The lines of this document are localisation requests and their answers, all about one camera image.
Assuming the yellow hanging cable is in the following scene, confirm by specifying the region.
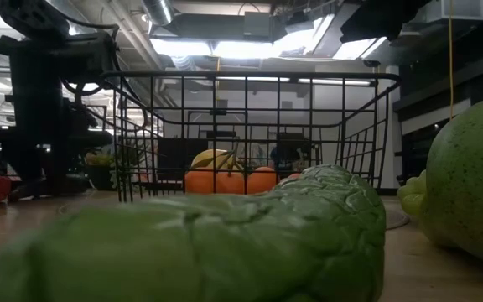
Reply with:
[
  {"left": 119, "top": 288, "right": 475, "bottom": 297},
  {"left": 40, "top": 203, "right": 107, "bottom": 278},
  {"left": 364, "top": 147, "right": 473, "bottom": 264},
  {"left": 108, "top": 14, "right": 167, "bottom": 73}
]
[{"left": 447, "top": 0, "right": 454, "bottom": 121}]

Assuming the potted succulent plant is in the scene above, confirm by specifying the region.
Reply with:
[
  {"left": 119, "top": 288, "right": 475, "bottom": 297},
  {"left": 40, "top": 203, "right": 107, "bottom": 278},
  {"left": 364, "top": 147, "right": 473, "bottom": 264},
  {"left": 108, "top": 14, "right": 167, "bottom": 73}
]
[{"left": 84, "top": 151, "right": 119, "bottom": 192}]

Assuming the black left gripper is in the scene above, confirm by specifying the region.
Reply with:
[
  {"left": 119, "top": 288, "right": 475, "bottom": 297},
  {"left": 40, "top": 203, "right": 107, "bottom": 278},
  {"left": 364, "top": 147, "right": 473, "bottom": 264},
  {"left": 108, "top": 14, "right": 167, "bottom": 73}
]
[{"left": 6, "top": 121, "right": 69, "bottom": 185}]

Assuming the white ceiling unit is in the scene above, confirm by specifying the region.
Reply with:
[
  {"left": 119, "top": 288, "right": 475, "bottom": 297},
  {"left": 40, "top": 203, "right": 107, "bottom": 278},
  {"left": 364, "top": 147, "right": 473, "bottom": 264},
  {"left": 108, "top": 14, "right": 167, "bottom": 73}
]
[{"left": 425, "top": 0, "right": 483, "bottom": 24}]

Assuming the fluorescent ceiling light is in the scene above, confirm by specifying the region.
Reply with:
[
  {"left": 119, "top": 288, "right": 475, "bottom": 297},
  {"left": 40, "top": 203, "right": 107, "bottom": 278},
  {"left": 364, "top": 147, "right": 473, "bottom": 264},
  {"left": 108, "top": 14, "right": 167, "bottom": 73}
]
[{"left": 148, "top": 36, "right": 276, "bottom": 60}]

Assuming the large green leafy vegetable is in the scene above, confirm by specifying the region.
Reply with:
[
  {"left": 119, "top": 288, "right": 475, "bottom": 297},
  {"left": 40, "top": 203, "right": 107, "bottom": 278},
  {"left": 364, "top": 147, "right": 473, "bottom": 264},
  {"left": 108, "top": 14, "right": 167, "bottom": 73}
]
[{"left": 0, "top": 163, "right": 387, "bottom": 302}]

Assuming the green pear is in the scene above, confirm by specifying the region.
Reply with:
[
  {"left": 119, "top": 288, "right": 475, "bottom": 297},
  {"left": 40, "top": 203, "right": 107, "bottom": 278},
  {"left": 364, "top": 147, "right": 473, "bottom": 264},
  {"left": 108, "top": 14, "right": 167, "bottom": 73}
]
[{"left": 417, "top": 91, "right": 483, "bottom": 270}]

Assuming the black wire basket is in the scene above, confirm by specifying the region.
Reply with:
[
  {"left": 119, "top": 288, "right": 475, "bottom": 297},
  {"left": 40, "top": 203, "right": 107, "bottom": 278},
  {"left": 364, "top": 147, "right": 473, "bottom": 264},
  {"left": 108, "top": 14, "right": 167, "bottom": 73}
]
[{"left": 98, "top": 70, "right": 403, "bottom": 203}]

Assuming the orange with stem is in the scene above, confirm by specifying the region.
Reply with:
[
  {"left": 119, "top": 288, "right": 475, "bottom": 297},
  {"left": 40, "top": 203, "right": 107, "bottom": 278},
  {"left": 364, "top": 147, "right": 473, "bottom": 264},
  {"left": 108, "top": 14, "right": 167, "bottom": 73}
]
[
  {"left": 184, "top": 167, "right": 247, "bottom": 195},
  {"left": 246, "top": 166, "right": 279, "bottom": 195}
]

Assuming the silver ribbed ventilation duct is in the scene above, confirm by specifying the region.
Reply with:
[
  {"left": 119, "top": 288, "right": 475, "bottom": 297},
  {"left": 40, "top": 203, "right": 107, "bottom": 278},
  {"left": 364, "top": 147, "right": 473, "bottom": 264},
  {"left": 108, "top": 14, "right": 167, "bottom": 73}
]
[{"left": 140, "top": 0, "right": 175, "bottom": 27}]

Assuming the green grape bunch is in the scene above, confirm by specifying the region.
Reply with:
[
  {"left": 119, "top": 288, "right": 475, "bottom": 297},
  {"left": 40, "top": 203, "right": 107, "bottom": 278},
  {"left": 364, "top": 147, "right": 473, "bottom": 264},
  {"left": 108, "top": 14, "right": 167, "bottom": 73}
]
[{"left": 396, "top": 169, "right": 429, "bottom": 219}]

